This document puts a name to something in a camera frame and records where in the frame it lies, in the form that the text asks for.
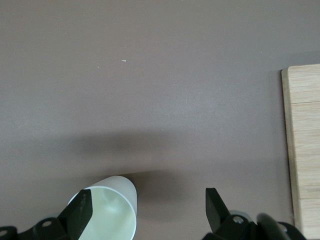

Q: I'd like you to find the white plastic cup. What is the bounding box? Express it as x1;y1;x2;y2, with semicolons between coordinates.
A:
66;175;138;240

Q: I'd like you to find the wooden cutting board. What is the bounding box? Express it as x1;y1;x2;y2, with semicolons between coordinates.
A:
281;63;320;240

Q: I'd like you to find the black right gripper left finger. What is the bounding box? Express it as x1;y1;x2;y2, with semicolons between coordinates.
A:
0;188;94;240

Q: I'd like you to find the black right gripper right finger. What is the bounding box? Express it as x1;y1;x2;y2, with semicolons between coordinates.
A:
203;187;308;240

